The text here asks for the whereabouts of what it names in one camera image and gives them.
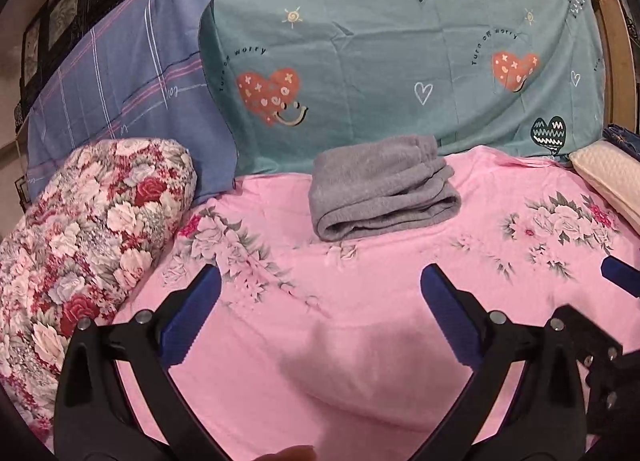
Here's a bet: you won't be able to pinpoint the operator hand orange glove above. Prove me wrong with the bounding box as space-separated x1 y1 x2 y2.
255 445 318 461

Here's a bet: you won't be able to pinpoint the cream textured pillow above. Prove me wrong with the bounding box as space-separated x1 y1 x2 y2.
570 140 640 231

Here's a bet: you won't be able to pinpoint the dark blue patterned cushion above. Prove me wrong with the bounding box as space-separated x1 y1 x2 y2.
603 124 640 161

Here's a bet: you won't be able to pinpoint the wooden bed headboard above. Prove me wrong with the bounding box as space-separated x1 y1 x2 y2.
591 0 639 132

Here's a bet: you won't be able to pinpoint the red floral rolled quilt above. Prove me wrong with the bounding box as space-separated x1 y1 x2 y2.
1 138 198 445

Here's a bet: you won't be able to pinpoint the pink floral bed sheet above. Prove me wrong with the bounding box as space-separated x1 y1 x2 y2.
117 147 639 460

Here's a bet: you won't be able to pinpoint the teal heart-print quilt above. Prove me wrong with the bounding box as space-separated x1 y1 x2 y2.
200 0 604 175

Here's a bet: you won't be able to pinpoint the blue plaid pillow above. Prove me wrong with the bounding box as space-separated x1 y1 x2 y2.
26 0 236 203

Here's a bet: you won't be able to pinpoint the dark framed wall pictures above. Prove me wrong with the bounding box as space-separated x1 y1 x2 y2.
12 0 202 212

